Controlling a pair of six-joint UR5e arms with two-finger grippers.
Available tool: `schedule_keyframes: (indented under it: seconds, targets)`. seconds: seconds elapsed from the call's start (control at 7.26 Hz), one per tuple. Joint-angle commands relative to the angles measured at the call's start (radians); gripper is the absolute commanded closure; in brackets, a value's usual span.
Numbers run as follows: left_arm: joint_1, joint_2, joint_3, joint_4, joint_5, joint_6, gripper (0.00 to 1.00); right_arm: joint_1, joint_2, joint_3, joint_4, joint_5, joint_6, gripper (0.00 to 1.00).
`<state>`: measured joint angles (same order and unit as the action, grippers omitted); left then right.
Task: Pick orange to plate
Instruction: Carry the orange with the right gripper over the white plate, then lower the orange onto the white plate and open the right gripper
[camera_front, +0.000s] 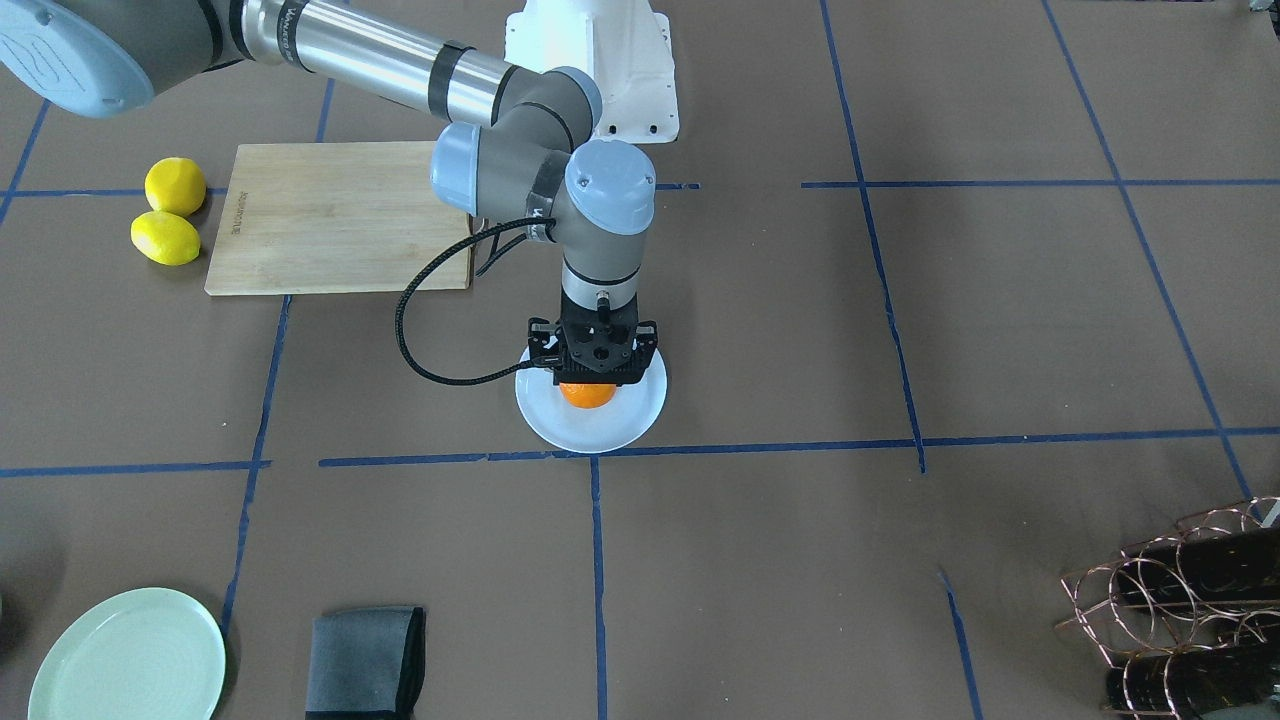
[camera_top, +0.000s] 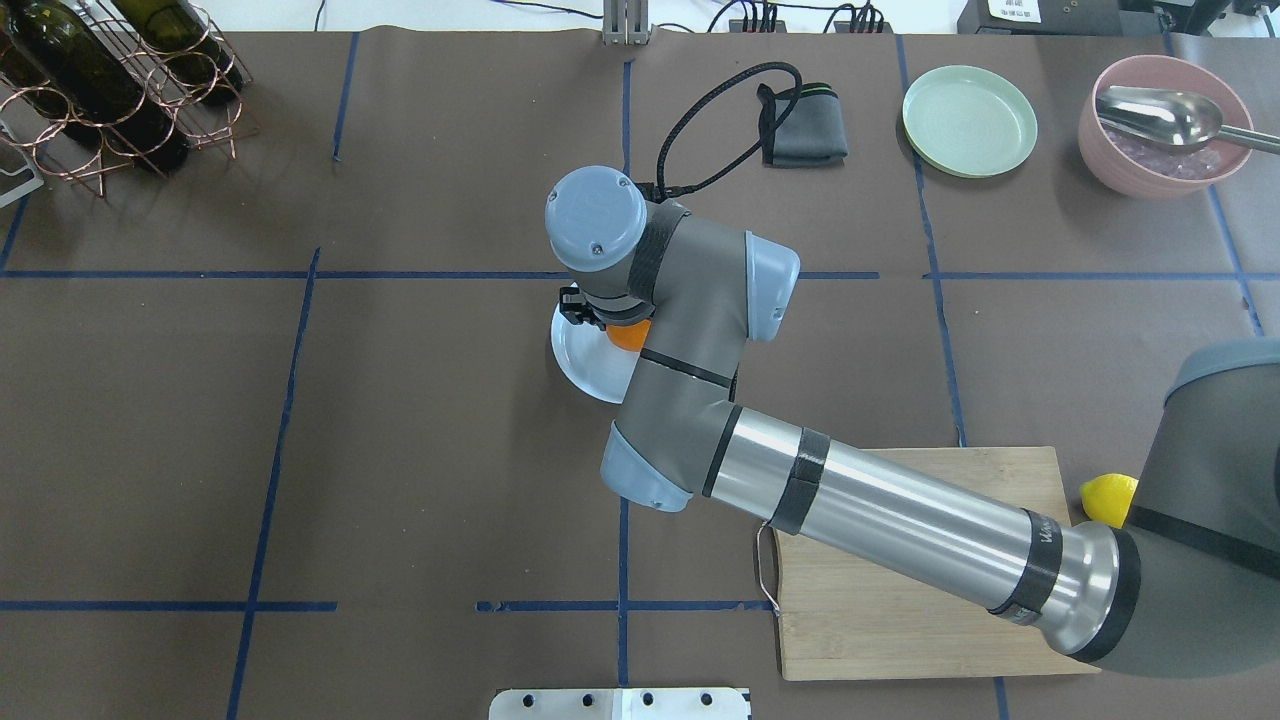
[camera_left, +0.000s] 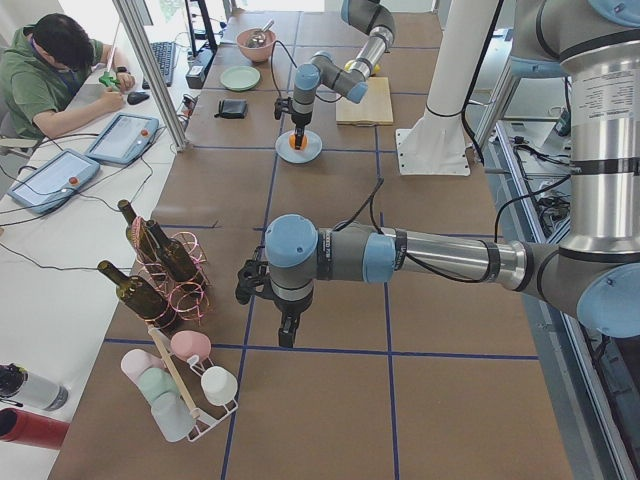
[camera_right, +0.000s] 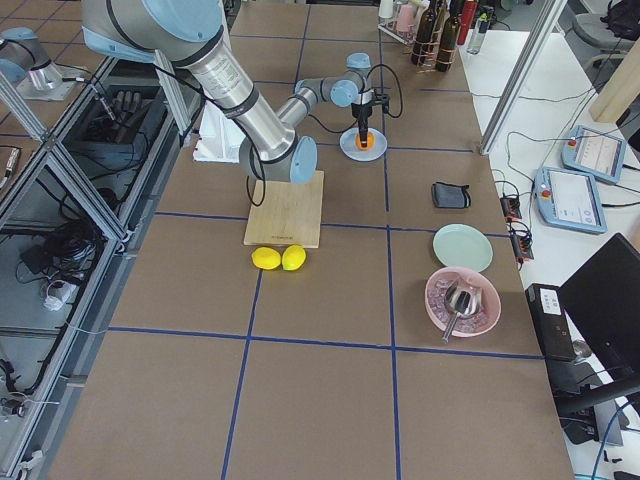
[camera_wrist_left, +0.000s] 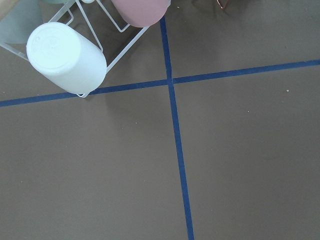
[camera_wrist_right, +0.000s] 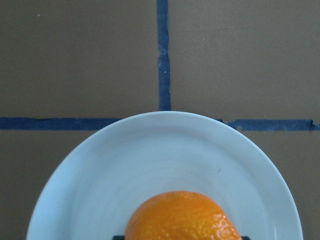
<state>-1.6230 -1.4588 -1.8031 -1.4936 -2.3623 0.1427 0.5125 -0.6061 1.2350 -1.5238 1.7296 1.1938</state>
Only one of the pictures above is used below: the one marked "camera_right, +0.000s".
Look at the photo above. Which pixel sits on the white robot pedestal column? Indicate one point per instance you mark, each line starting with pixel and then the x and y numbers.
pixel 220 135

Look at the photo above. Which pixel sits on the front dark wine bottle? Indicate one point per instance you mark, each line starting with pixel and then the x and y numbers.
pixel 422 46

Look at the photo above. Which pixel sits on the pink cup on top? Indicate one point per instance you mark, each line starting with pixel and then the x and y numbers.
pixel 405 18

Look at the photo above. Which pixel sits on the metal scoop spoon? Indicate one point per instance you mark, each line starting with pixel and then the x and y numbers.
pixel 461 301

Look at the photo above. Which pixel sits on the black computer monitor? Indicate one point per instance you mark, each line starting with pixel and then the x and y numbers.
pixel 602 300

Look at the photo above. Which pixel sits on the black desktop box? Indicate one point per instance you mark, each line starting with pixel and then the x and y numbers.
pixel 550 322

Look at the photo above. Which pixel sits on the near blue teach pendant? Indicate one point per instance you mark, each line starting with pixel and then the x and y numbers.
pixel 569 199

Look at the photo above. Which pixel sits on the far blue teach pendant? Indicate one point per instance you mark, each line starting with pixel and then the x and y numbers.
pixel 598 153

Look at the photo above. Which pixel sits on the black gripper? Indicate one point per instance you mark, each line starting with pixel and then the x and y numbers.
pixel 362 111

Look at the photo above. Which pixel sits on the middle dark wine bottle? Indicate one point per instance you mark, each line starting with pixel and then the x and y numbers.
pixel 449 36

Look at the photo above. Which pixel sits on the light green plate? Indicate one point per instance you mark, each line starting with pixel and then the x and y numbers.
pixel 463 246

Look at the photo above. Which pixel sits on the blue teach pendant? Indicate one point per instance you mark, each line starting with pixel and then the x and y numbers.
pixel 598 153
pixel 569 199

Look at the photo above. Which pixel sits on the orange fruit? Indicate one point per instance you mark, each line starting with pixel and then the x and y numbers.
pixel 371 142

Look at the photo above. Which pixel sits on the right yellow lemon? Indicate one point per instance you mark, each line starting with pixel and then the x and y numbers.
pixel 293 257

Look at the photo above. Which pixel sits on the yellow lemon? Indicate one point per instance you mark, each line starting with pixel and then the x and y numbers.
pixel 266 258
pixel 293 257

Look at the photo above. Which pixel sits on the folded dark grey cloth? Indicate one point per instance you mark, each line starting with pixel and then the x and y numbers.
pixel 451 196

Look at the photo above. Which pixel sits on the aluminium frame post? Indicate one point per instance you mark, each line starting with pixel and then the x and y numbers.
pixel 532 49

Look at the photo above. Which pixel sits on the pink bowl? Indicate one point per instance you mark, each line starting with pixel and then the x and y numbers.
pixel 479 323

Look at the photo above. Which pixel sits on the left yellow lemon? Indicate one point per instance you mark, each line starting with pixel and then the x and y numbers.
pixel 266 258

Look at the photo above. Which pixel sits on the copper wire bottle rack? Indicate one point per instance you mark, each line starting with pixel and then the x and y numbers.
pixel 434 44

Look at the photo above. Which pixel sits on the dark wine bottle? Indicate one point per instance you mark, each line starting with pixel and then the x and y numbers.
pixel 449 36
pixel 422 46

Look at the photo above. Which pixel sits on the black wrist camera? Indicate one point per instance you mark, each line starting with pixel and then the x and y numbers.
pixel 382 100

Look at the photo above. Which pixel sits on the grey water bottle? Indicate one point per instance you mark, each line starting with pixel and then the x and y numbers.
pixel 479 33

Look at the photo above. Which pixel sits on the red water bottle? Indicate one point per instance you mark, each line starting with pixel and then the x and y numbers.
pixel 465 20

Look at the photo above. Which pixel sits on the white wire cup rack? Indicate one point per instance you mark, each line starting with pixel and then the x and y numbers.
pixel 389 26

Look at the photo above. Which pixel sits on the light blue plate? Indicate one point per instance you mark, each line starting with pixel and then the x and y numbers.
pixel 348 147

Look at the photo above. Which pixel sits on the white cup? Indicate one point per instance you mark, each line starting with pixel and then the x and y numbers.
pixel 386 9

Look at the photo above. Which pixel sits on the bamboo cutting board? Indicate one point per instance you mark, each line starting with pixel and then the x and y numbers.
pixel 290 214

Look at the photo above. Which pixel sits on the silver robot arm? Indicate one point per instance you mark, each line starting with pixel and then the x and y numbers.
pixel 190 35

